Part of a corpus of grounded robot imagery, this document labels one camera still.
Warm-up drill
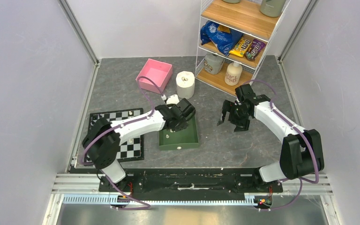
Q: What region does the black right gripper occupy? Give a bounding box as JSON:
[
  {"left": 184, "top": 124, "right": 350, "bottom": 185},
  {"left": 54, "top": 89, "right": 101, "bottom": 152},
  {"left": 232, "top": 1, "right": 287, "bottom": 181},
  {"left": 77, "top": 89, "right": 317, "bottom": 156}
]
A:
[{"left": 217, "top": 99, "right": 250, "bottom": 132}]

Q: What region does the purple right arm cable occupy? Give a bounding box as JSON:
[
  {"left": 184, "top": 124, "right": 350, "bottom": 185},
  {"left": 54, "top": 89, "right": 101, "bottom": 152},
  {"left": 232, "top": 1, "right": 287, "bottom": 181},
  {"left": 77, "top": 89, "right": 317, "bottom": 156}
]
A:
[{"left": 245, "top": 79, "right": 320, "bottom": 212}]

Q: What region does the blue plastic bag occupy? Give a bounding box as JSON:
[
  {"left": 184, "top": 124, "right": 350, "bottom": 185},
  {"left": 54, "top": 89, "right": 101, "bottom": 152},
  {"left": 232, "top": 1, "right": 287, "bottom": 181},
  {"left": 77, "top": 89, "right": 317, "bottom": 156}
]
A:
[{"left": 200, "top": 21, "right": 244, "bottom": 56}]

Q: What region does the white cable duct rail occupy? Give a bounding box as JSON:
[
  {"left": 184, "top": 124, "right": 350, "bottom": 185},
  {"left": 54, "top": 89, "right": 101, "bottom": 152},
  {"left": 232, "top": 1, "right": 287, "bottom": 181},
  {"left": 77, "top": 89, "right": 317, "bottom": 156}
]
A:
[{"left": 62, "top": 194, "right": 258, "bottom": 206}]

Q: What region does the green plastic tray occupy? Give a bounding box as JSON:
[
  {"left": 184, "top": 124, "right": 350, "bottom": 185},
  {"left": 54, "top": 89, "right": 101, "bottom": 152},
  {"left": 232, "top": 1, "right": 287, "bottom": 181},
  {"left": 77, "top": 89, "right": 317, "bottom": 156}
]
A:
[{"left": 158, "top": 116, "right": 200, "bottom": 150}]

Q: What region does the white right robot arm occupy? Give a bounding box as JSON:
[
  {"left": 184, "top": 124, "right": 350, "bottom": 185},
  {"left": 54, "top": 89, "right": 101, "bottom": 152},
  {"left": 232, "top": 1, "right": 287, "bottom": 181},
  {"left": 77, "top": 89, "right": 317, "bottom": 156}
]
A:
[{"left": 218, "top": 84, "right": 324, "bottom": 192}]

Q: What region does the yellow candy bag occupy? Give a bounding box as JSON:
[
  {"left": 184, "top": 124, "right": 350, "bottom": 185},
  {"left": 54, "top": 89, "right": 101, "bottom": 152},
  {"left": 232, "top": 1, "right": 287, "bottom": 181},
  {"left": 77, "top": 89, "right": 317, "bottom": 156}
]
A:
[{"left": 229, "top": 35, "right": 254, "bottom": 57}]

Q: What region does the grey green top bottle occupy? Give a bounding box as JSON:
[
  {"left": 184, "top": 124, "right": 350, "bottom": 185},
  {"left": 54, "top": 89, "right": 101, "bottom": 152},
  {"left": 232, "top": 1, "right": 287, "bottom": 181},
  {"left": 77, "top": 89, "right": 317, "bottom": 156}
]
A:
[{"left": 260, "top": 0, "right": 286, "bottom": 18}]

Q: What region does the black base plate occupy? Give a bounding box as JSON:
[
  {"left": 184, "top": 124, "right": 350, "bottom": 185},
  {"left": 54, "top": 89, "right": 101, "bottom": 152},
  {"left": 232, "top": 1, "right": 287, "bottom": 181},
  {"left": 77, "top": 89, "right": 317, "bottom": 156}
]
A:
[{"left": 98, "top": 167, "right": 284, "bottom": 202}]

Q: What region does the white wire wooden shelf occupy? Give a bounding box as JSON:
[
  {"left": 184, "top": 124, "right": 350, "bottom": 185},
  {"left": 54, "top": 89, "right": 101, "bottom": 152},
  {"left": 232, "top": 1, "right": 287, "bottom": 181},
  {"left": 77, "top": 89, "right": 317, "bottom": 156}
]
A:
[{"left": 195, "top": 0, "right": 290, "bottom": 95}]

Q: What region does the pink plastic box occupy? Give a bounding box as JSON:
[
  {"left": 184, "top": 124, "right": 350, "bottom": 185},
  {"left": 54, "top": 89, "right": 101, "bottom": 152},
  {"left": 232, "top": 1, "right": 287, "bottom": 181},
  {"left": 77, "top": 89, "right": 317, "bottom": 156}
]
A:
[{"left": 136, "top": 59, "right": 173, "bottom": 94}]

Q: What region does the grey jug on shelf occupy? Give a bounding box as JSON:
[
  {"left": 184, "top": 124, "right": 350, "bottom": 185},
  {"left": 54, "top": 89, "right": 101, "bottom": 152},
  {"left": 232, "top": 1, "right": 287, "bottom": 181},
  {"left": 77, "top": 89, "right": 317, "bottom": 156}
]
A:
[{"left": 203, "top": 53, "right": 224, "bottom": 75}]

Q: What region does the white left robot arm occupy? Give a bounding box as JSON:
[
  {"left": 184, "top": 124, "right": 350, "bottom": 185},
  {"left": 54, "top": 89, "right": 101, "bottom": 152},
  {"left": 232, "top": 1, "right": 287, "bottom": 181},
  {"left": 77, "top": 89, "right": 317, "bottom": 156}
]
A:
[{"left": 82, "top": 98, "right": 196, "bottom": 192}]

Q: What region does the brown candy bag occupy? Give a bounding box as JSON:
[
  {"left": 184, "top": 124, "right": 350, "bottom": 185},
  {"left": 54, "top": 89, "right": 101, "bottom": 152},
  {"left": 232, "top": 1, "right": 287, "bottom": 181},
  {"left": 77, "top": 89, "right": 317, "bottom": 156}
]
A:
[{"left": 244, "top": 39, "right": 266, "bottom": 61}]

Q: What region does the black white chessboard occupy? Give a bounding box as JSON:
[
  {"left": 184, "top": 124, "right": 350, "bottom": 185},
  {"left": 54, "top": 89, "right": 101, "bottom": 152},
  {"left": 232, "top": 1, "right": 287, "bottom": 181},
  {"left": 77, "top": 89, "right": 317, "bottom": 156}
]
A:
[{"left": 88, "top": 108, "right": 144, "bottom": 162}]

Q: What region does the white toilet paper roll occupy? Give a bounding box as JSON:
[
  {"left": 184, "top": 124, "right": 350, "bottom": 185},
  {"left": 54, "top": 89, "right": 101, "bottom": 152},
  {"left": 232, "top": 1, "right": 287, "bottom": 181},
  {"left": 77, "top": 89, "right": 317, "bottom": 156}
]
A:
[{"left": 175, "top": 71, "right": 195, "bottom": 99}]

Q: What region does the cream soap bottle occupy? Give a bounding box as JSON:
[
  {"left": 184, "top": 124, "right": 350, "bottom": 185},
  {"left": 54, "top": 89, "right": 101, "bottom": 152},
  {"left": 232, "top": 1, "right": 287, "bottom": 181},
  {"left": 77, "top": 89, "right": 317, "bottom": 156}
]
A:
[{"left": 225, "top": 62, "right": 243, "bottom": 86}]

